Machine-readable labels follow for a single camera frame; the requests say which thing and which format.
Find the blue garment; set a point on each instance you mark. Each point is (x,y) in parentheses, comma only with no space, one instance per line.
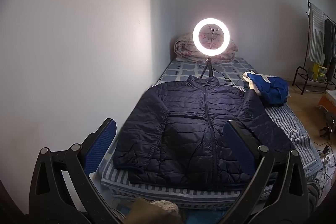
(273,90)

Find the folded floral quilt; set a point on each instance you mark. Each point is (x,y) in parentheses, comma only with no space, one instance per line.
(183,48)

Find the black clothes rack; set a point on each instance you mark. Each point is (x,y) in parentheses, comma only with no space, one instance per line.
(299,74)

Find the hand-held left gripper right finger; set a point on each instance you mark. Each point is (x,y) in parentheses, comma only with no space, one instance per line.
(239,146)

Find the striped hanging towel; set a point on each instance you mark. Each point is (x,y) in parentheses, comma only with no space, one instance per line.
(316,35)

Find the black device on floor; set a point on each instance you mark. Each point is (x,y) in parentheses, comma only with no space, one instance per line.
(329,129)

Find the navy puffer jacket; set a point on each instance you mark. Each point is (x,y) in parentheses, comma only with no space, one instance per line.
(183,121)

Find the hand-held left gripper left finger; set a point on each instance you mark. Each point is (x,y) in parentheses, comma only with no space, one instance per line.
(101,146)

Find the yellow box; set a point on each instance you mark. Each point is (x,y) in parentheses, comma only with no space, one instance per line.
(319,71)

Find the beige fuzzy cloth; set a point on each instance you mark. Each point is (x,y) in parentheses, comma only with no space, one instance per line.
(165,206)

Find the dark hanging clothes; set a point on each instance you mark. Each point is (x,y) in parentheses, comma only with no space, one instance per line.
(328,45)

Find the bed with striped sheet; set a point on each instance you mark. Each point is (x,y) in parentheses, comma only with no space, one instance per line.
(288,119)

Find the olive cloth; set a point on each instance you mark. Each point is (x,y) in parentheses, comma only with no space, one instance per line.
(147,213)

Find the orange and white furniture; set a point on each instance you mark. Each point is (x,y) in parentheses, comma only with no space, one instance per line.
(328,100)

